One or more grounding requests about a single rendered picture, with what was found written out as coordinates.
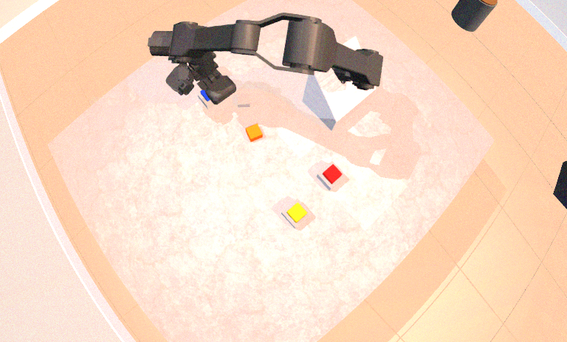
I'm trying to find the orange block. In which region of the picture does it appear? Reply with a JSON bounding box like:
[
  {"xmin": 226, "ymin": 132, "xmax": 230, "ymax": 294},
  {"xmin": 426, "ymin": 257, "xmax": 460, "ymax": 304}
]
[{"xmin": 246, "ymin": 124, "xmax": 262, "ymax": 142}]

